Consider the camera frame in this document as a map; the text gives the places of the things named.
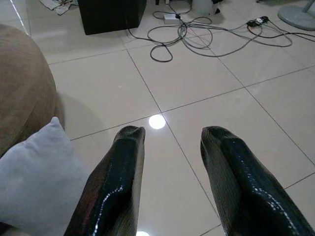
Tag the crumpled white cloth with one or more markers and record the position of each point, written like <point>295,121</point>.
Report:
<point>59,6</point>

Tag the black power adapter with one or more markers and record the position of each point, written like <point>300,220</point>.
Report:
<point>257,21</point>

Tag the brown fabric sofa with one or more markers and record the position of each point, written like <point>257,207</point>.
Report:
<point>22,86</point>

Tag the light blue pillow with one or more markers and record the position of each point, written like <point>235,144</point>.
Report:
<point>37,177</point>

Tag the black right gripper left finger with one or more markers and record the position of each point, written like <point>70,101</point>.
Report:
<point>115,186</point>

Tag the white power strip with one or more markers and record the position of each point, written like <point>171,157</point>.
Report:
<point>169,18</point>

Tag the white plastic appliance base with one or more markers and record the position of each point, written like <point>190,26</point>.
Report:
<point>204,6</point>

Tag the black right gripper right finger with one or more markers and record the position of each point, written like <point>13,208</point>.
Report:
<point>246,186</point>

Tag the grey round fan base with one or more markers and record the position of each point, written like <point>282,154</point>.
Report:
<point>295,14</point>

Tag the black box cabinet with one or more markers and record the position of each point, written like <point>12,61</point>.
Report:
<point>110,14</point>

